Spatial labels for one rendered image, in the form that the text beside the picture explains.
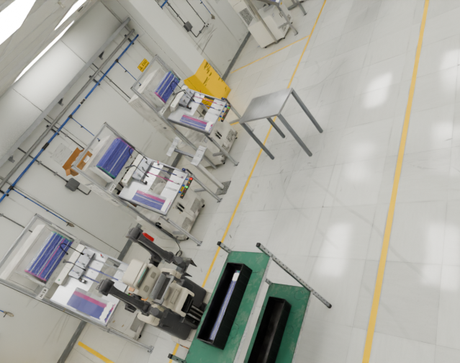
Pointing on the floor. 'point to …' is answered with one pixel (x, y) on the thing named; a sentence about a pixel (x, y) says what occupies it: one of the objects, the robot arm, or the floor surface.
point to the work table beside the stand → (270, 109)
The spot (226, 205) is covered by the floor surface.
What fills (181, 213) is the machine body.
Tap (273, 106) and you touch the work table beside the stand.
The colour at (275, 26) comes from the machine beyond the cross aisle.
